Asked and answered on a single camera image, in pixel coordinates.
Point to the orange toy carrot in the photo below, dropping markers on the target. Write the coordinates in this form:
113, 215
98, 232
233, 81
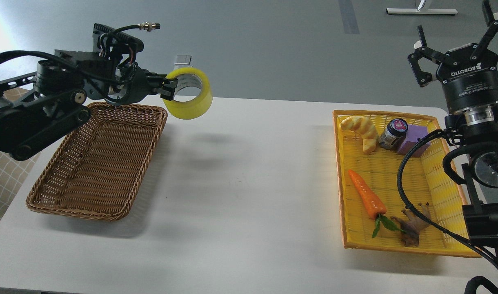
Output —
374, 206

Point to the purple foam block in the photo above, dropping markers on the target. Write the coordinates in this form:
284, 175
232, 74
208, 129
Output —
413, 135

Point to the white metal stand base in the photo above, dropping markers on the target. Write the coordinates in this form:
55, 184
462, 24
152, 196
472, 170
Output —
422, 7

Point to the small dark jar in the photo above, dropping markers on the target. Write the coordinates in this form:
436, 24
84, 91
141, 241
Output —
395, 131

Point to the yellow tape roll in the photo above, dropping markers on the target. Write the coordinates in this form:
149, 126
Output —
194, 108

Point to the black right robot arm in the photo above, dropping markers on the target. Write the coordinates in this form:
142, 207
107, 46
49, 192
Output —
474, 135

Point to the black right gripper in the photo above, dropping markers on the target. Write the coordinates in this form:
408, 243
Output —
466, 83

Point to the beige checkered cloth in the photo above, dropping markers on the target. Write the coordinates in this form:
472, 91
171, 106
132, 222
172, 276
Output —
12, 175

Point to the yellow toy croissant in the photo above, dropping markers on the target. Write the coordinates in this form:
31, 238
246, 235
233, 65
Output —
366, 130

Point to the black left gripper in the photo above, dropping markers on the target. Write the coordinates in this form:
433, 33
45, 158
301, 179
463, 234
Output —
145, 83

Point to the brown wicker basket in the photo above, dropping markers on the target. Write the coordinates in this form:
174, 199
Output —
97, 170

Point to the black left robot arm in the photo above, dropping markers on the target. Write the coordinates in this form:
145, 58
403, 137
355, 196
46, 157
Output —
38, 108

